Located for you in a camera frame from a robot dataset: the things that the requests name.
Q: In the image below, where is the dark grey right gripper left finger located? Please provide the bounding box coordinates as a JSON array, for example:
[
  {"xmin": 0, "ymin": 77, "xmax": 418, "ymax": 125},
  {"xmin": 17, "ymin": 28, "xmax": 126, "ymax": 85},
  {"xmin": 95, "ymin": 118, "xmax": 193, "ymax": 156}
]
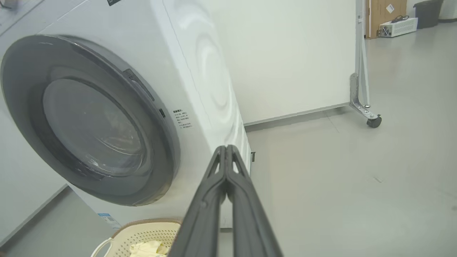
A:
[{"xmin": 168, "ymin": 145, "xmax": 227, "ymax": 257}]

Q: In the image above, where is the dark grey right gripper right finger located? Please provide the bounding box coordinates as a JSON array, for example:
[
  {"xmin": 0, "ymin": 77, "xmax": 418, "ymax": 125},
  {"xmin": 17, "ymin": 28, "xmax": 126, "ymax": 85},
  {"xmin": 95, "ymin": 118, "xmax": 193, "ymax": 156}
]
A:
[{"xmin": 227, "ymin": 145, "xmax": 283, "ymax": 257}]

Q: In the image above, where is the cream patterned garment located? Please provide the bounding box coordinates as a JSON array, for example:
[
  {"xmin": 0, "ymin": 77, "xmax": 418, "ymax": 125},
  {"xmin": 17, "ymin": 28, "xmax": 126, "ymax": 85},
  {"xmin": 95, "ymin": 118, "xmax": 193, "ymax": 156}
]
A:
[{"xmin": 129, "ymin": 240, "xmax": 170, "ymax": 257}]

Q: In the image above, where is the dark grey round washer door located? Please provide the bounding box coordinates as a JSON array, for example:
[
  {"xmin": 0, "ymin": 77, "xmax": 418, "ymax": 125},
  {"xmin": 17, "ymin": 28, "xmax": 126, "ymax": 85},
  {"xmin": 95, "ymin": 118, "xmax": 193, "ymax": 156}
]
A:
[{"xmin": 0, "ymin": 35, "xmax": 181, "ymax": 207}]

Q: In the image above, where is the cream perforated basket brown rim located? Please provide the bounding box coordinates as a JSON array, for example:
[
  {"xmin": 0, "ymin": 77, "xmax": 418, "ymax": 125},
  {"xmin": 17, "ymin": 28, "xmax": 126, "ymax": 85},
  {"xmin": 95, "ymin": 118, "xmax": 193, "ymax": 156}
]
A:
[{"xmin": 90, "ymin": 218, "xmax": 183, "ymax": 257}]

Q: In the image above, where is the white front-load washing machine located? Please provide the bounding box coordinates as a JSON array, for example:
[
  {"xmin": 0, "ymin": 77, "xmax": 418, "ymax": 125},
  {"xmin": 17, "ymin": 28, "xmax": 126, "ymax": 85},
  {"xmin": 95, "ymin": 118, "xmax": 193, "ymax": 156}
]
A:
[{"xmin": 0, "ymin": 0, "xmax": 252, "ymax": 229}]

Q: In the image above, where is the blue energy label sticker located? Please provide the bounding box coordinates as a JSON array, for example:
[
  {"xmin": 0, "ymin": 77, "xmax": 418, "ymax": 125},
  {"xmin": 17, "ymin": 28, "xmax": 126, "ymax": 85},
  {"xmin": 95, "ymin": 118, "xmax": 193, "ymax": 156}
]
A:
[{"xmin": 98, "ymin": 213, "xmax": 122, "ymax": 229}]

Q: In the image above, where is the white partition panel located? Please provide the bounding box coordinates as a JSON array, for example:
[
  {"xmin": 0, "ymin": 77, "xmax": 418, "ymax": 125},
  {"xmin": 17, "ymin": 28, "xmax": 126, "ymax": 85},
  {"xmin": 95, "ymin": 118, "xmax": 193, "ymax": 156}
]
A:
[{"xmin": 200, "ymin": 0, "xmax": 358, "ymax": 126}]

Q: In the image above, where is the metal partition leg with caster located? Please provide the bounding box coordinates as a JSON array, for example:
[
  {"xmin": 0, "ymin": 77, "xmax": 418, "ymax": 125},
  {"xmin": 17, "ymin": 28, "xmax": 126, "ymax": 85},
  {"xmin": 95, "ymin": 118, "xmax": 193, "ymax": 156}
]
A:
[{"xmin": 350, "ymin": 0, "xmax": 382, "ymax": 129}]

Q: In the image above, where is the white perforated electronic device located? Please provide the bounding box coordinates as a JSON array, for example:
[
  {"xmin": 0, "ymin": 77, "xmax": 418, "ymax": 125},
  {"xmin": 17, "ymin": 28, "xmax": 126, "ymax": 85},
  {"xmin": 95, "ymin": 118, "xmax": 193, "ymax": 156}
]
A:
[{"xmin": 378, "ymin": 17, "xmax": 418, "ymax": 38}]

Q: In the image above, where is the brown cardboard box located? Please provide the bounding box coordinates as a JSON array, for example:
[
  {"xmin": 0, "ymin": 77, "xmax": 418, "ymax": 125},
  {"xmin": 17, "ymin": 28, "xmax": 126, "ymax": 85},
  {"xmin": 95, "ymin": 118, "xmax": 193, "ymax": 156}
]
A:
[{"xmin": 365, "ymin": 0, "xmax": 408, "ymax": 39}]

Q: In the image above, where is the dark grey trash bin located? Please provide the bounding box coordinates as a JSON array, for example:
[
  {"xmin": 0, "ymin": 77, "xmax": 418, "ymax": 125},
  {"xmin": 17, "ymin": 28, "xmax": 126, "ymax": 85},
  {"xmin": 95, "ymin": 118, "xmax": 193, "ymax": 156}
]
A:
[{"xmin": 413, "ymin": 0, "xmax": 445, "ymax": 29}]

